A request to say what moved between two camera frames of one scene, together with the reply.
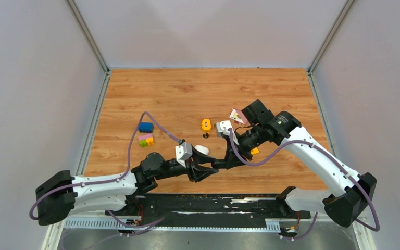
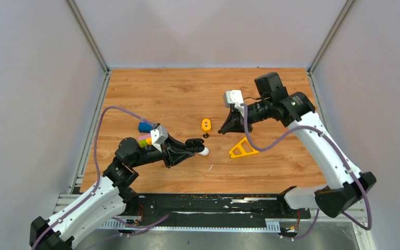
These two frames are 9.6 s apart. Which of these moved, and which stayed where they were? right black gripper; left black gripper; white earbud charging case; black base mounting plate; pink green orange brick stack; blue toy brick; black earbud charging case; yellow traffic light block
Moved: left black gripper; right black gripper; black earbud charging case
Stayed: white earbud charging case; pink green orange brick stack; blue toy brick; black base mounting plate; yellow traffic light block
